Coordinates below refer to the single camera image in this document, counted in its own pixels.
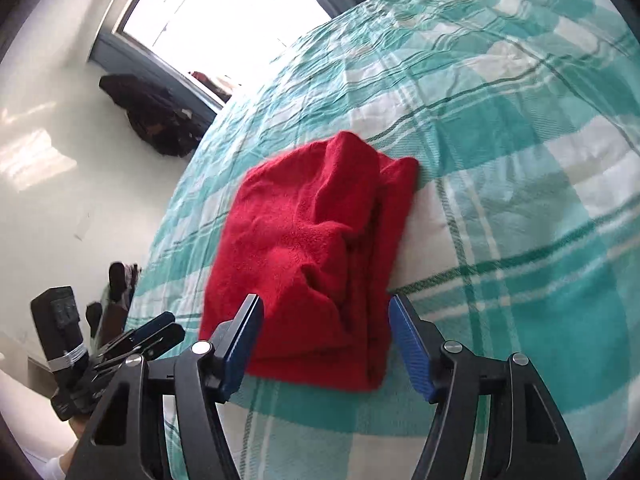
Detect brown box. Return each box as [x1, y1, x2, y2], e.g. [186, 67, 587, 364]
[98, 302, 132, 343]

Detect glass balcony door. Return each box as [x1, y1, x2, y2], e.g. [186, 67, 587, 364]
[117, 0, 332, 100]

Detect dark socks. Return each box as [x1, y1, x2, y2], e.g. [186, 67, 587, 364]
[85, 261, 142, 331]

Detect red sweater with white print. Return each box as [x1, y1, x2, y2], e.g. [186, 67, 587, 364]
[199, 131, 420, 392]

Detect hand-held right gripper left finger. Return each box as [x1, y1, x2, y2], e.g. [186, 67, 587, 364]
[64, 294, 265, 480]

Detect blue curtain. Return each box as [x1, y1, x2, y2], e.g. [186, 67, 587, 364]
[89, 30, 227, 117]

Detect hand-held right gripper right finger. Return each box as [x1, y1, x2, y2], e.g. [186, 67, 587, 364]
[388, 294, 587, 480]

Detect teal plaid bed blanket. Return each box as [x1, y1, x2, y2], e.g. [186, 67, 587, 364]
[122, 0, 640, 480]

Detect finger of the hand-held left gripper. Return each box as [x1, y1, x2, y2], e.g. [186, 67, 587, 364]
[92, 322, 186, 367]
[112, 311, 177, 347]

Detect red cloth by door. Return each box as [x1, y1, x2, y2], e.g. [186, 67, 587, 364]
[189, 70, 237, 99]

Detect dark hanging coats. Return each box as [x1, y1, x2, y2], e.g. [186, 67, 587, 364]
[99, 74, 217, 157]

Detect person's left forearm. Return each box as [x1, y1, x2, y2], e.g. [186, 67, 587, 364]
[31, 412, 92, 480]

